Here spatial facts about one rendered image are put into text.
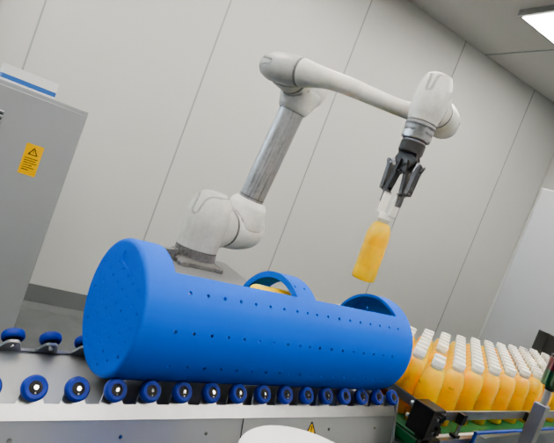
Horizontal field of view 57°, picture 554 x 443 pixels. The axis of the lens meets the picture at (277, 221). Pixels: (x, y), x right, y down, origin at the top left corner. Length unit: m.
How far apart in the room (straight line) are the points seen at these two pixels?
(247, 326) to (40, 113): 1.75
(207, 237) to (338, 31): 3.10
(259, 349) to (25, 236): 1.75
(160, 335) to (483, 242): 5.34
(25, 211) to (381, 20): 3.40
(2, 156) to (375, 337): 1.87
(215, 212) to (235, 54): 2.51
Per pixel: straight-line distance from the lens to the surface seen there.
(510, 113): 6.04
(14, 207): 2.66
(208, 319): 1.04
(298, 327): 1.21
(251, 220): 1.94
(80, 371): 1.19
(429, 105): 1.56
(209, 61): 4.09
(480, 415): 1.94
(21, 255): 2.71
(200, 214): 1.79
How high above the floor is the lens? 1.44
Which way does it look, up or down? 4 degrees down
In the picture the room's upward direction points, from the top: 21 degrees clockwise
